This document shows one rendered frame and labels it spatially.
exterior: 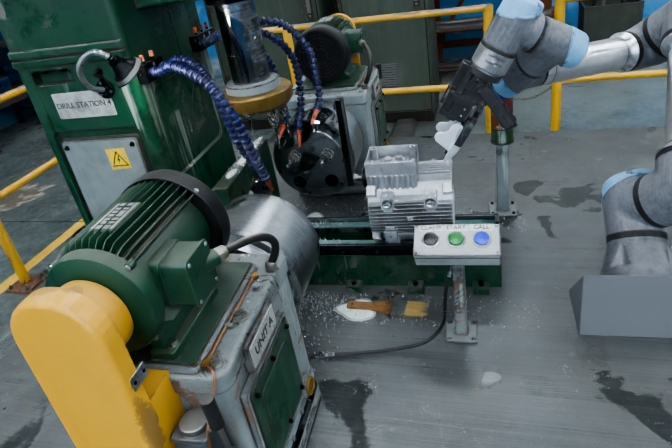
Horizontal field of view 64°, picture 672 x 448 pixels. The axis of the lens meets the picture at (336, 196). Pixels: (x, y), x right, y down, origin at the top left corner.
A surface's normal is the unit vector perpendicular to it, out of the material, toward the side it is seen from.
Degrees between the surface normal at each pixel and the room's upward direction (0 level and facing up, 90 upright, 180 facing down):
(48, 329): 90
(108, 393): 90
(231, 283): 0
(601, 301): 90
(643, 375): 0
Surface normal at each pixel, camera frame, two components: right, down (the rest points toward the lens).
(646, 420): -0.15, -0.87
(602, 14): -0.25, 0.49
